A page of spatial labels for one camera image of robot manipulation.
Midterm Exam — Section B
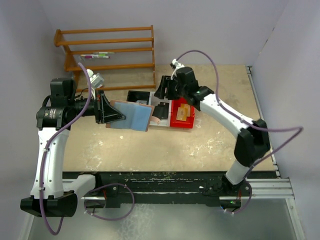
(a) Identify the pink leather card holder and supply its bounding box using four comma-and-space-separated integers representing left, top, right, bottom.
105, 100, 161, 132

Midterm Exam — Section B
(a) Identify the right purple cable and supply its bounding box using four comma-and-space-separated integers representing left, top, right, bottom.
176, 50, 304, 181

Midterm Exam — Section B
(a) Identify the white plastic bin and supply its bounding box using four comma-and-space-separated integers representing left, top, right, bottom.
148, 92, 172, 127

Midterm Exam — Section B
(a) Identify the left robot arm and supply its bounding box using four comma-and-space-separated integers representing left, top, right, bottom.
20, 77, 126, 217

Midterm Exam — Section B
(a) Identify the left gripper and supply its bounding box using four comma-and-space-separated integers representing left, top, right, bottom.
68, 89, 126, 124

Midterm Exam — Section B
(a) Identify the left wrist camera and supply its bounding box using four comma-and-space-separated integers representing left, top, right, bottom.
86, 69, 105, 99

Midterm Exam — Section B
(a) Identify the wooden rack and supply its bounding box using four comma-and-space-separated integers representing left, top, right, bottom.
53, 24, 157, 93

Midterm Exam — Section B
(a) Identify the black plastic bin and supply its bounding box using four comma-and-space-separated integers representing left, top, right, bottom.
126, 90, 150, 105

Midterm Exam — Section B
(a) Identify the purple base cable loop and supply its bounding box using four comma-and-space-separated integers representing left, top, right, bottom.
83, 183, 136, 221

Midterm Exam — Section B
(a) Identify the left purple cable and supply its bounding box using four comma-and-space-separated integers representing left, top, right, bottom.
39, 62, 93, 236

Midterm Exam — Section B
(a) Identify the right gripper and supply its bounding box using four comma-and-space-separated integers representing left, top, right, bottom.
155, 75, 188, 100

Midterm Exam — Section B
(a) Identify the gold card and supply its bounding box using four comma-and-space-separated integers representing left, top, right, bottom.
176, 103, 191, 122

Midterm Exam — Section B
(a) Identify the aluminium table edge rail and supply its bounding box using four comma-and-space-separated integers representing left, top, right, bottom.
246, 66, 306, 240

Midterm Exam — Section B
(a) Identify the green marker pen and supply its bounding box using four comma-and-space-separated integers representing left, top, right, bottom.
92, 51, 115, 56

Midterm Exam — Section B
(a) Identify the white magnetic stripe card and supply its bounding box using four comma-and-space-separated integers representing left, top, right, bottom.
136, 99, 148, 105

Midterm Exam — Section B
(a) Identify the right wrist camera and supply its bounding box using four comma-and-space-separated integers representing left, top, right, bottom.
170, 58, 185, 80

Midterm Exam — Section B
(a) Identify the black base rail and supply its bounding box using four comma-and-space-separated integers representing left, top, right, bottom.
62, 169, 251, 209

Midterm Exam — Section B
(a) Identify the black VIP card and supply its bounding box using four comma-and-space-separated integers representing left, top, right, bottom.
152, 102, 170, 120

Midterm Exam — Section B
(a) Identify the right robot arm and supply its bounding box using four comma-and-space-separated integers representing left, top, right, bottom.
154, 66, 271, 196

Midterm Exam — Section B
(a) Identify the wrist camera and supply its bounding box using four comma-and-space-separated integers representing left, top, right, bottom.
170, 58, 185, 80
86, 69, 105, 99

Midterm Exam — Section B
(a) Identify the pink marker pen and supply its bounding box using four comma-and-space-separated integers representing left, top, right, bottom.
83, 55, 110, 59

